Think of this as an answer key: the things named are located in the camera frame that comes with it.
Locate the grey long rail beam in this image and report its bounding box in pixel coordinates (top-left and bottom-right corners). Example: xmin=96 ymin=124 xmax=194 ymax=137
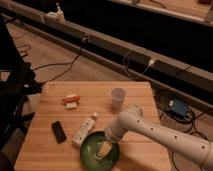
xmin=0 ymin=0 xmax=213 ymax=104

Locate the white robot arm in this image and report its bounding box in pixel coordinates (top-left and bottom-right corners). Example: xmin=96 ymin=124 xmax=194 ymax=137
xmin=104 ymin=105 xmax=213 ymax=171

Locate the blue power box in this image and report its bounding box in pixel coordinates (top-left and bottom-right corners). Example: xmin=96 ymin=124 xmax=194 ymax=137
xmin=169 ymin=99 xmax=188 ymax=117

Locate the green ceramic bowl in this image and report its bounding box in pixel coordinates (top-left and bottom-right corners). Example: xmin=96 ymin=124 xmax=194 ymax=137
xmin=80 ymin=131 xmax=120 ymax=171

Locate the white object on rail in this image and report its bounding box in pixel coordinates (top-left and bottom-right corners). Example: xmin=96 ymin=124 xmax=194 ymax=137
xmin=46 ymin=4 xmax=65 ymax=22

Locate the white remote control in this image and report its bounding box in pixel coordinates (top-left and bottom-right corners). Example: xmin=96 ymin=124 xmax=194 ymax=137
xmin=72 ymin=112 xmax=98 ymax=146

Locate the black cable on carpet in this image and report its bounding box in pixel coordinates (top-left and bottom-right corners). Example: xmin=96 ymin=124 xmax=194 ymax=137
xmin=16 ymin=36 xmax=89 ymax=84

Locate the white cable loop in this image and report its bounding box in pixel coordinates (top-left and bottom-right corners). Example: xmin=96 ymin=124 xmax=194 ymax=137
xmin=122 ymin=49 xmax=155 ymax=81

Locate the white eraser block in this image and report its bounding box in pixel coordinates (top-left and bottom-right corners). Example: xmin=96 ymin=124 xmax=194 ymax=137
xmin=65 ymin=102 xmax=77 ymax=110

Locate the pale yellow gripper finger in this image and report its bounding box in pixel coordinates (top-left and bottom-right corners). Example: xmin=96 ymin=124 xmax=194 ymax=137
xmin=97 ymin=141 xmax=112 ymax=157

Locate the black phone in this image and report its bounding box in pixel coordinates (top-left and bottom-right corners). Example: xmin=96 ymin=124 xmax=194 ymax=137
xmin=51 ymin=121 xmax=67 ymax=143

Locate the white plastic cup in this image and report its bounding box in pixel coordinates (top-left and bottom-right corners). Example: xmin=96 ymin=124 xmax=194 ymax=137
xmin=111 ymin=88 xmax=126 ymax=109

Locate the orange marker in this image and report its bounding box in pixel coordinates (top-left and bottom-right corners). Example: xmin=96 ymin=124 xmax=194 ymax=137
xmin=62 ymin=95 xmax=80 ymax=103

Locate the black tripod stand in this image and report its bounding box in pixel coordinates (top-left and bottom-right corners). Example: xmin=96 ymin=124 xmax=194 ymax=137
xmin=0 ymin=14 xmax=42 ymax=171

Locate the black cables right floor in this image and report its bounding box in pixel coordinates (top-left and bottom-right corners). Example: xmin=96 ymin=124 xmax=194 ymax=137
xmin=156 ymin=96 xmax=213 ymax=171

